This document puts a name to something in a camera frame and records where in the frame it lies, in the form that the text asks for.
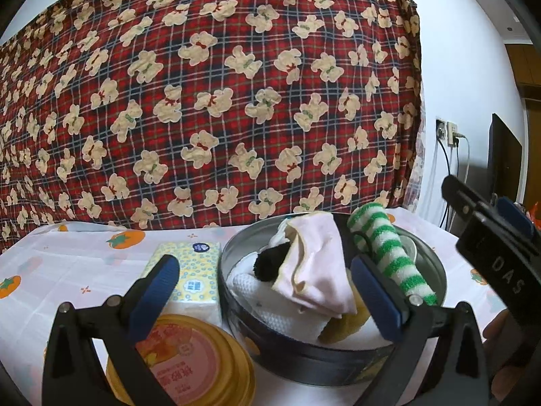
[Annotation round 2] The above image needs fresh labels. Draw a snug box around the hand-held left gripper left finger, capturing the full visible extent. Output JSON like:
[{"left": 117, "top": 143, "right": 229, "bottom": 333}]
[{"left": 41, "top": 254, "right": 181, "bottom": 406}]

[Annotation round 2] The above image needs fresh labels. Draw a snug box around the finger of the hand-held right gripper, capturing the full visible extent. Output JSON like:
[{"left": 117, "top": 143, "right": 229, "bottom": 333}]
[
  {"left": 495, "top": 197, "right": 534, "bottom": 240},
  {"left": 442, "top": 175, "right": 493, "bottom": 231}
]

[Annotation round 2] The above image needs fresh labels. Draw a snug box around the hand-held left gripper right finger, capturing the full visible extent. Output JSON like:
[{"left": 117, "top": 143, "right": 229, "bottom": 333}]
[{"left": 350, "top": 255, "right": 501, "bottom": 406}]

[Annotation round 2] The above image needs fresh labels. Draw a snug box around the yellow soft cloth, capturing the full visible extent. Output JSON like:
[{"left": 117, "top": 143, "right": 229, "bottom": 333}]
[{"left": 317, "top": 288, "right": 373, "bottom": 345}]

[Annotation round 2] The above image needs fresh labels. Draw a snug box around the green striped fuzzy sock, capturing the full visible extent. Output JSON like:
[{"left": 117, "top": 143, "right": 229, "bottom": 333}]
[{"left": 347, "top": 203, "right": 439, "bottom": 306}]

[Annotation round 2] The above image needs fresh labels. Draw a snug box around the pale pink cloth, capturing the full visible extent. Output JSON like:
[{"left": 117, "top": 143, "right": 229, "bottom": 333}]
[{"left": 273, "top": 211, "right": 358, "bottom": 319}]

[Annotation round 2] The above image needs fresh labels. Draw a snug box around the round dark metal tin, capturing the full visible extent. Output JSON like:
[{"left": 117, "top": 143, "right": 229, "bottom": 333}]
[{"left": 220, "top": 213, "right": 448, "bottom": 387}]

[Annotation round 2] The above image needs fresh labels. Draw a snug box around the black fuzzy sock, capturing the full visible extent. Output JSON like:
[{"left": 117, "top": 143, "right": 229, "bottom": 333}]
[{"left": 253, "top": 239, "right": 292, "bottom": 283}]

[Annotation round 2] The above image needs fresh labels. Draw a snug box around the person's right hand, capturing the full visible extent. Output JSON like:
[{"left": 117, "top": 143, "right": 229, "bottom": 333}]
[{"left": 483, "top": 310, "right": 510, "bottom": 366}]

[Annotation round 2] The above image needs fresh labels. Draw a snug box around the yellow tissue pack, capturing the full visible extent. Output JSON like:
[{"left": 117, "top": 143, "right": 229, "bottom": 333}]
[{"left": 141, "top": 241, "right": 223, "bottom": 307}]

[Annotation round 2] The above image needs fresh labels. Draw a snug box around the black flat screen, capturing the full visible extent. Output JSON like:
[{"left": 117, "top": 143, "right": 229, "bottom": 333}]
[{"left": 488, "top": 113, "right": 524, "bottom": 221}]

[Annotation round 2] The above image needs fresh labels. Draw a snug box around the yellow jar with pink lid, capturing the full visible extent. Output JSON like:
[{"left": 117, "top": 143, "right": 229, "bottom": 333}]
[{"left": 105, "top": 314, "right": 256, "bottom": 406}]

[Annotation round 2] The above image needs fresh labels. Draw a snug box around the persimmon print tablecloth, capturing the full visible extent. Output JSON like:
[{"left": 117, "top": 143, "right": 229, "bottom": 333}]
[{"left": 0, "top": 207, "right": 508, "bottom": 406}]

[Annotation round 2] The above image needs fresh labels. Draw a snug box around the wooden cabinet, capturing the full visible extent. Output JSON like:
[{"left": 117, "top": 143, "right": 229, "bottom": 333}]
[{"left": 505, "top": 42, "right": 541, "bottom": 216}]

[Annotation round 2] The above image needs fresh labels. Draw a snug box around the red plaid bear print blanket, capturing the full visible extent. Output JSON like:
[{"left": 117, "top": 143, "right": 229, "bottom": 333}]
[{"left": 0, "top": 0, "right": 423, "bottom": 254}]

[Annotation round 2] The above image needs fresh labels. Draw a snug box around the black cable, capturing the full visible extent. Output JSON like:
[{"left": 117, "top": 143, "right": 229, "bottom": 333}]
[{"left": 437, "top": 137, "right": 454, "bottom": 230}]

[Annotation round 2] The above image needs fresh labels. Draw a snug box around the white cable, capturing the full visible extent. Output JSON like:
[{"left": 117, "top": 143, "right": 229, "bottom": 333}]
[{"left": 453, "top": 134, "right": 472, "bottom": 189}]

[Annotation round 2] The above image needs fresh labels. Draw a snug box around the wall socket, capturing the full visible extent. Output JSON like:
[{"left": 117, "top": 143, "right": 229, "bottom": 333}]
[{"left": 435, "top": 119, "right": 462, "bottom": 148}]

